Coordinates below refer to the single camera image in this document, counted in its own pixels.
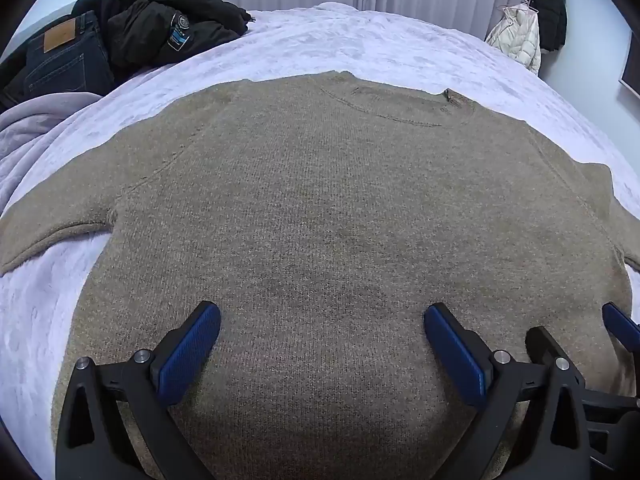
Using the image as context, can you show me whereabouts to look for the black hanging jacket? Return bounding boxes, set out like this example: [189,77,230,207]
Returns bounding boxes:
[525,0,568,53]

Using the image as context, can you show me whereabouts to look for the white puffer jacket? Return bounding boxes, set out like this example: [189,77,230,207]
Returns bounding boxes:
[485,2,543,76]

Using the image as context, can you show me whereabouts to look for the dark blue jeans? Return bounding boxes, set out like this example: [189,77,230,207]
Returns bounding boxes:
[2,10,117,111]

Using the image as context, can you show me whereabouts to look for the lilac folded blanket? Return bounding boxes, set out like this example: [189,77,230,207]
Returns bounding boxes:
[0,92,108,221]

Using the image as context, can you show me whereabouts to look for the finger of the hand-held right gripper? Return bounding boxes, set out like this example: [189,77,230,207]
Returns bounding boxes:
[525,326,583,368]
[601,302,640,352]

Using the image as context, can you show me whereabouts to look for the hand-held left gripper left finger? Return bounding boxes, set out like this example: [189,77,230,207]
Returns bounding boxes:
[54,301,222,480]

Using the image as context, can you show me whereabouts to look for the black jacket with patch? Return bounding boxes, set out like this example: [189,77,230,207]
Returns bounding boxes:
[72,0,257,69]

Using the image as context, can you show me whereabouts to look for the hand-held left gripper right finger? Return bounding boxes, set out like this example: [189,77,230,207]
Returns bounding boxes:
[424,302,596,480]

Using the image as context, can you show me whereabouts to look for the white fleece bed blanket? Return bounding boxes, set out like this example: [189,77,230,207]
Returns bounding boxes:
[0,2,640,480]

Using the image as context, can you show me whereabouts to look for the brown knit sweater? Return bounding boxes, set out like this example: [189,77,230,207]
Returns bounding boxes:
[0,71,640,480]

